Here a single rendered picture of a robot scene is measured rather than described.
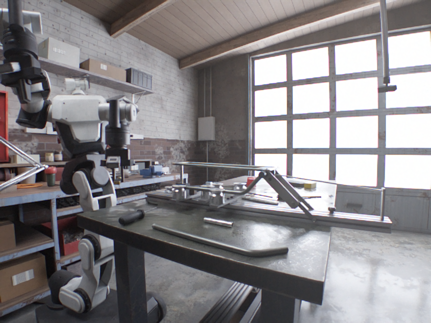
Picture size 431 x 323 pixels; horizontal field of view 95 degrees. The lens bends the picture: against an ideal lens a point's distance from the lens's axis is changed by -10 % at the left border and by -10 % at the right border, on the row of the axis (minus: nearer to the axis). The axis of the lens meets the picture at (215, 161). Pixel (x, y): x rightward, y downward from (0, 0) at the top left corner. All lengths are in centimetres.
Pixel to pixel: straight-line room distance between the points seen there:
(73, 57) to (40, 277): 199
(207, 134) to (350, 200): 266
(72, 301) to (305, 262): 128
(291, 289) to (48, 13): 304
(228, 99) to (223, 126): 51
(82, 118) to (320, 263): 114
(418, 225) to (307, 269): 359
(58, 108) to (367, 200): 372
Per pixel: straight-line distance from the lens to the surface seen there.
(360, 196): 380
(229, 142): 409
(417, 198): 392
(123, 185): 218
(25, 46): 85
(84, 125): 124
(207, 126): 421
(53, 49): 263
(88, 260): 128
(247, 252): 48
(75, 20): 318
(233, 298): 150
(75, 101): 127
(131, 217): 71
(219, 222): 66
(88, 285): 144
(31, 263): 204
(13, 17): 87
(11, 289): 207
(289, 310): 60
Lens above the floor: 109
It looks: 2 degrees down
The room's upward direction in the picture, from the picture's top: straight up
